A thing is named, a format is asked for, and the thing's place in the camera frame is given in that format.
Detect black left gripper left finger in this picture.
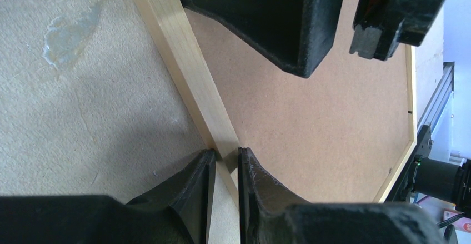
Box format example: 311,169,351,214
1,150,216,243

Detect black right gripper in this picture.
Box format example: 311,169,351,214
181,0,445,78

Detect brown frame backing board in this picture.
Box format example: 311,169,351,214
186,0,412,202

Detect wooden picture frame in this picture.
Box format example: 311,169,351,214
133,0,417,243

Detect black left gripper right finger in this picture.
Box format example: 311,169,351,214
237,148,444,243

